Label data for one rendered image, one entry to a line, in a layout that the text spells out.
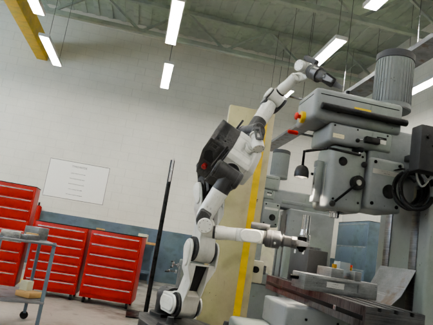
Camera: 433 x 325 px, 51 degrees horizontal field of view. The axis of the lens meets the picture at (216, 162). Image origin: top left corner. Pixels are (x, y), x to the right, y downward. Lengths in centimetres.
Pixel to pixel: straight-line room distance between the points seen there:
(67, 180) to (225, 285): 782
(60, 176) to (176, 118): 309
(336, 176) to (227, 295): 199
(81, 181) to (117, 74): 278
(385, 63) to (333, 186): 75
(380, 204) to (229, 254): 190
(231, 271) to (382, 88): 212
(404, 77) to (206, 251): 142
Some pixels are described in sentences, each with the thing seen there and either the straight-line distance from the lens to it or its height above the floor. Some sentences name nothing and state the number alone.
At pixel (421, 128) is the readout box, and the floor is 170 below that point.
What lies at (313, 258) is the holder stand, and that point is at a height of 107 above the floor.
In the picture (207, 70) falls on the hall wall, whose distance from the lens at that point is 1203.
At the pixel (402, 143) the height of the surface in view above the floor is 170.
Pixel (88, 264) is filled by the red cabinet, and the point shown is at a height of 52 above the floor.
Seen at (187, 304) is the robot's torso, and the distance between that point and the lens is 276.
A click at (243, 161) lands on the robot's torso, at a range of 241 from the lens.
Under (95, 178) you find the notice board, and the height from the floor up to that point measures 213.
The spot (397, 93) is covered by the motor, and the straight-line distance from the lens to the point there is 256.
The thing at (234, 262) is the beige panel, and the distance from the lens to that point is 399.
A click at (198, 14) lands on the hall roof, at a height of 614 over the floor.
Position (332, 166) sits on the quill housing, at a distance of 230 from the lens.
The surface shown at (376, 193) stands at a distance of 236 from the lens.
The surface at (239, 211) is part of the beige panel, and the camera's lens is 400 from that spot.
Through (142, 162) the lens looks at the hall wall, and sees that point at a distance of 1130.
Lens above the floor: 105
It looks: 10 degrees up
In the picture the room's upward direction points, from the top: 9 degrees clockwise
